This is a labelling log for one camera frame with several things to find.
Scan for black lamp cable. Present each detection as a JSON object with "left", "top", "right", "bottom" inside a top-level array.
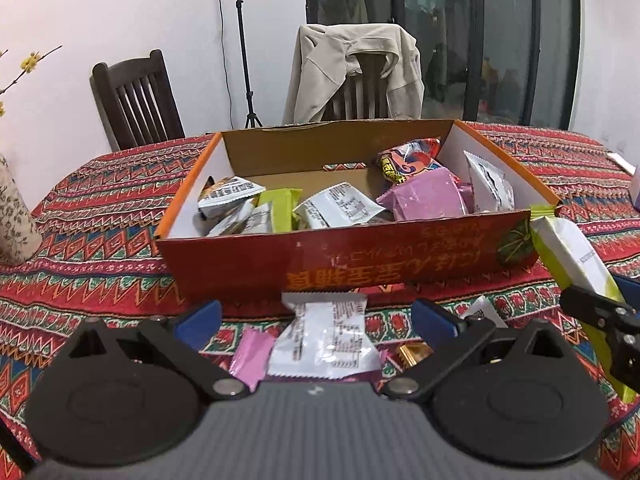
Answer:
[{"left": 214, "top": 0, "right": 237, "bottom": 132}]

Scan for yellow flower branches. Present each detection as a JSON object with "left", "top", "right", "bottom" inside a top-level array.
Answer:
[{"left": 0, "top": 44, "right": 64, "bottom": 117}]

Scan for black tripod stand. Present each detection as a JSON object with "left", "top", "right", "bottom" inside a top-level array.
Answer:
[{"left": 231, "top": 0, "right": 266, "bottom": 129}]

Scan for red chips bag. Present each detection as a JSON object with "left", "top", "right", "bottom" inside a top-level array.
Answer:
[{"left": 374, "top": 137, "right": 444, "bottom": 184}]

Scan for long green white snack packet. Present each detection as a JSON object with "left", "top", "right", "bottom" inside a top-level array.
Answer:
[{"left": 529, "top": 214, "right": 640, "bottom": 404}]

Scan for beige jacket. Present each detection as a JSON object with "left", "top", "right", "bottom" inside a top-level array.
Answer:
[{"left": 282, "top": 23, "right": 426, "bottom": 124}]

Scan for orange red cardboard box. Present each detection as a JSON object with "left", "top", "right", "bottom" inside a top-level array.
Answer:
[{"left": 154, "top": 118, "right": 562, "bottom": 307}]

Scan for square green snack packet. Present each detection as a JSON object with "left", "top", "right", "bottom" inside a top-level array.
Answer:
[{"left": 256, "top": 187, "right": 304, "bottom": 234}]

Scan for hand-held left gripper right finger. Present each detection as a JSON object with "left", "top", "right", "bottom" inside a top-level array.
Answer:
[{"left": 382, "top": 298, "right": 572, "bottom": 402}]

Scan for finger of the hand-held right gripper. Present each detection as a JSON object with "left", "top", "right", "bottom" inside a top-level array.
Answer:
[
  {"left": 612, "top": 273, "right": 640, "bottom": 312},
  {"left": 558, "top": 284, "right": 627, "bottom": 330}
]

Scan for white paper card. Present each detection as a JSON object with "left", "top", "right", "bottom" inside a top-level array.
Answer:
[{"left": 606, "top": 151, "right": 637, "bottom": 172}]

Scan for dark wooden chair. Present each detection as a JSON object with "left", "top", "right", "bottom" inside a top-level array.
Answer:
[{"left": 90, "top": 49, "right": 187, "bottom": 152}]

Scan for white silver snack packet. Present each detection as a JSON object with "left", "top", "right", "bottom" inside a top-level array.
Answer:
[{"left": 461, "top": 149, "right": 517, "bottom": 214}]

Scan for small gold wrapped candy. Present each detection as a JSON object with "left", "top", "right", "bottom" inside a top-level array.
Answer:
[{"left": 396, "top": 341, "right": 434, "bottom": 369}]

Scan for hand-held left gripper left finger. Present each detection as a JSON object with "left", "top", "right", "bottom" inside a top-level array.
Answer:
[{"left": 64, "top": 299, "right": 258, "bottom": 402}]

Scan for black framed glass doors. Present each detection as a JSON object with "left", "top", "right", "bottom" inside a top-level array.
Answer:
[{"left": 301, "top": 0, "right": 584, "bottom": 132}]

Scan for wooden chair with jacket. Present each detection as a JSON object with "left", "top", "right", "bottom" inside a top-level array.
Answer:
[{"left": 321, "top": 51, "right": 397, "bottom": 122}]

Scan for floral ceramic vase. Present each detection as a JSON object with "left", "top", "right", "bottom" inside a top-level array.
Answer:
[{"left": 0, "top": 154, "right": 44, "bottom": 264}]

